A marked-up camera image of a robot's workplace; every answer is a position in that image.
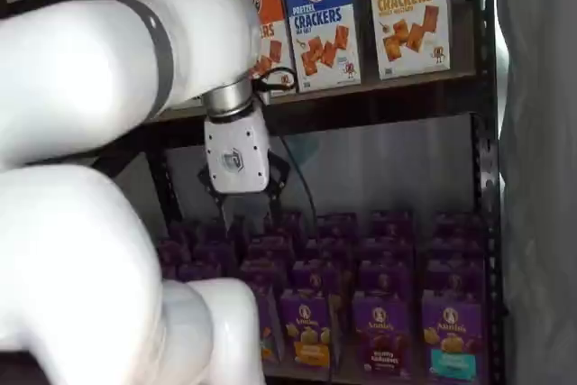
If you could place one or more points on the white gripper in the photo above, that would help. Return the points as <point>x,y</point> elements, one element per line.
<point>236,155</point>

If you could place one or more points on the purple box brown patch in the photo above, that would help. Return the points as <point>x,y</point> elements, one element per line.
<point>382,340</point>

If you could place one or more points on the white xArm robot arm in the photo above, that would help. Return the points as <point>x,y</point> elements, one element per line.
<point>81,87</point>

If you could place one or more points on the purple Annie's snack box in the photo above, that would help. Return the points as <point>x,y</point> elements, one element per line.
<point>173,252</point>
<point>184,232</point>
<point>456,247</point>
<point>337,225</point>
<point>315,274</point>
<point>216,256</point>
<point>388,247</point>
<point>263,274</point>
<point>200,272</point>
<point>391,222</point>
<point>214,231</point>
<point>457,225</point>
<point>385,274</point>
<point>326,249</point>
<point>270,247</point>
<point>455,274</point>
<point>286,222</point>

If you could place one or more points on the purple box green orange label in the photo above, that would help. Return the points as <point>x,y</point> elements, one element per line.
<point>269,326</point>

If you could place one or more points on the purple box yellow label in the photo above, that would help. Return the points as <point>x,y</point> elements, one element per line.
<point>306,331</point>

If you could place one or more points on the orange cheddar pretzel crackers box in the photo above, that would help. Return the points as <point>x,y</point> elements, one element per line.
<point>275,20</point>

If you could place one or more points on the blue pretzel crackers box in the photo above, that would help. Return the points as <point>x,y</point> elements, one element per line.
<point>322,20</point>

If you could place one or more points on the yellow pretzel crackers box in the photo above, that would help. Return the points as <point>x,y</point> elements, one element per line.
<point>408,11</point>

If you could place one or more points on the purple box teal label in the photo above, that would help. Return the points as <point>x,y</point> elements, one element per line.
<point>453,335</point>

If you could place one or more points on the black metal shelf frame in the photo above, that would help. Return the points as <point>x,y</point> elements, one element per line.
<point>484,155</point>

